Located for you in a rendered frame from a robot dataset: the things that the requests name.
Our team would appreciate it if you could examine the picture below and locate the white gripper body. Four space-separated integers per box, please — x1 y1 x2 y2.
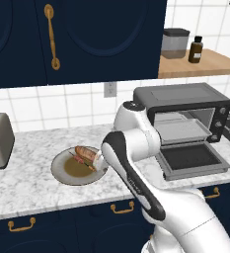
92 150 110 172

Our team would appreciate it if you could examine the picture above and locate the kebab skewer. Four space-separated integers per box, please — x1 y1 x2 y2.
68 150 97 173

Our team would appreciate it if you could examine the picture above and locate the grey toaster oven tray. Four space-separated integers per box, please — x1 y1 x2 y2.
153 118 213 146

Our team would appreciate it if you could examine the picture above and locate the toaster oven door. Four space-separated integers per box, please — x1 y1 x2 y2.
155 140 230 182

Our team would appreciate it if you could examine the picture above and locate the black toaster oven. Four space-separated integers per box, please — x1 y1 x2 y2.
132 82 230 182

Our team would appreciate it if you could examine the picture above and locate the grey round plate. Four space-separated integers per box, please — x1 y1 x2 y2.
50 145 110 187

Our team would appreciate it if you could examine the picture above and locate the navy drawer front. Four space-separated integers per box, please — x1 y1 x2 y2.
74 196 156 253
0 210 80 253
198 180 230 246

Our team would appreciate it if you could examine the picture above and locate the grey container with black lid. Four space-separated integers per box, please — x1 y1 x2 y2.
161 28 192 60

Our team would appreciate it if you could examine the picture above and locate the wooden shelf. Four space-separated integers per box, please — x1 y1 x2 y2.
157 47 230 80

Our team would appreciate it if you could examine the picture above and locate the brown bottle with label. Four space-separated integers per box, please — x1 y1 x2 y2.
188 35 205 64

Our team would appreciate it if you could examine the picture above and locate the gold drawer handle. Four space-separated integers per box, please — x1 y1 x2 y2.
202 186 221 200
7 216 38 233
110 200 136 215

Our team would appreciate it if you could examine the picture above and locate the grey wall outlet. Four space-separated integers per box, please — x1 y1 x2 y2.
103 81 118 99

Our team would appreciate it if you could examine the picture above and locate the navy cupboard door with handle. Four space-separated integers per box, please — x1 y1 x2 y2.
34 0 169 87

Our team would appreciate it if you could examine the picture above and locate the gold cupboard door handle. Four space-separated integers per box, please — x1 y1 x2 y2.
42 3 61 71

